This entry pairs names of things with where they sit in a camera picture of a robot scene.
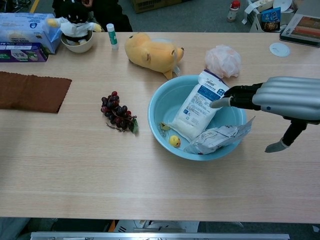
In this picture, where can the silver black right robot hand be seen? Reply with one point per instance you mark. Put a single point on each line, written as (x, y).
(287, 97)

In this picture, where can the pink mesh bath sponge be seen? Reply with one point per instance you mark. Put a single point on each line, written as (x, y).
(222, 60)

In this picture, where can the white snack bag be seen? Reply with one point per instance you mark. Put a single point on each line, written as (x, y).
(212, 140)

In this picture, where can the white bag with blue label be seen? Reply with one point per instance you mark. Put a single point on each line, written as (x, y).
(197, 105)

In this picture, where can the yellow plush animal toy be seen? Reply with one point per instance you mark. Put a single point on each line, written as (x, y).
(150, 52)

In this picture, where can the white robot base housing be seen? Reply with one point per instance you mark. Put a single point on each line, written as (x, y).
(155, 226)

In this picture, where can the light blue plastic basin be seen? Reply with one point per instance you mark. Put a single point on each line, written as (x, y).
(170, 100)

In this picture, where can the white round table cap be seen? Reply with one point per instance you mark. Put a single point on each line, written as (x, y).
(279, 49)

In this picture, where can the coloured pencil tin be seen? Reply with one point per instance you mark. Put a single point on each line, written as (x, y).
(303, 30)

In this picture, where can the blue snack bag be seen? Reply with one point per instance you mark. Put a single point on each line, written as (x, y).
(270, 20)

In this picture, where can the white storage box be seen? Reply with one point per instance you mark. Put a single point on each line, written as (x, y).
(256, 22)

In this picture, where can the white bottle with red cap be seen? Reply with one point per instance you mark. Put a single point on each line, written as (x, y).
(233, 11)

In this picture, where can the small yellow duck toy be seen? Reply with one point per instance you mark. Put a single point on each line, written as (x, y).
(175, 141)

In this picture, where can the small gold clip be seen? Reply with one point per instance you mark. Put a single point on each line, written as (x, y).
(165, 125)

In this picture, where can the brown cardboard box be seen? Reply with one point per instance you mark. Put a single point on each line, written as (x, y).
(155, 5)

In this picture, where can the dark red grape bunch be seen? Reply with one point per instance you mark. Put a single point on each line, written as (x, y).
(115, 110)

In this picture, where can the green white glue stick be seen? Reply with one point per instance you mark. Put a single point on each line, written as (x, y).
(112, 36)

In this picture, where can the person in black clothes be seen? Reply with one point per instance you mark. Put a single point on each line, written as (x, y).
(112, 15)

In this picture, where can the beige bowl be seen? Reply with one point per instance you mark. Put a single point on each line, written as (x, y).
(78, 49)

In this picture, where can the black and white plush doll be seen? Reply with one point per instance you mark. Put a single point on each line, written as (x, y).
(73, 22)

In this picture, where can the brown cloth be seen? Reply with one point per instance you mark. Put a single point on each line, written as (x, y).
(30, 92)

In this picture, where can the purple carton box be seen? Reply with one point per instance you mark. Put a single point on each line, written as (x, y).
(20, 52)

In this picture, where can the blue white tissue pack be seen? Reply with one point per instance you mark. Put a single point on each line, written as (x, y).
(22, 27)

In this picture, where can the aluminium rail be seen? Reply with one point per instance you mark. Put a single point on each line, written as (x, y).
(160, 236)

